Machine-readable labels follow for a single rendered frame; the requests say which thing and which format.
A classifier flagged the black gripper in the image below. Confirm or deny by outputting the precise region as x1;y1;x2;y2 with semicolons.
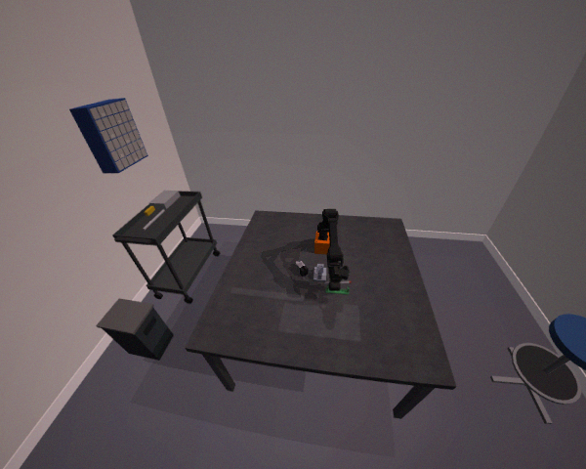
329;279;341;291

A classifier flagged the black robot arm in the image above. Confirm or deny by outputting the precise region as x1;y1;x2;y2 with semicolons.
317;209;350;283

